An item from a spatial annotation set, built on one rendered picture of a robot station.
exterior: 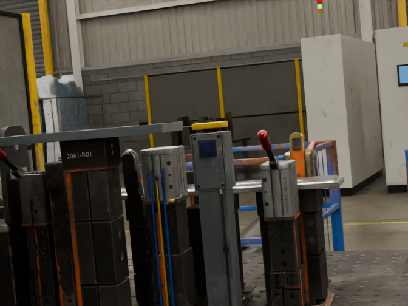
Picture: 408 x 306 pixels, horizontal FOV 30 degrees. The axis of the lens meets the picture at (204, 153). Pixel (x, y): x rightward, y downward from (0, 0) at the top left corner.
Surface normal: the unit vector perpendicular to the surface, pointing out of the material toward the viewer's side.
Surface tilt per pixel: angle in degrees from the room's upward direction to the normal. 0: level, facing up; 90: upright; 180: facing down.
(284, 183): 90
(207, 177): 90
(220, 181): 90
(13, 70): 90
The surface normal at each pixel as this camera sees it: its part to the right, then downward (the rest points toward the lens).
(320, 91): -0.38, 0.08
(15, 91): 0.96, -0.07
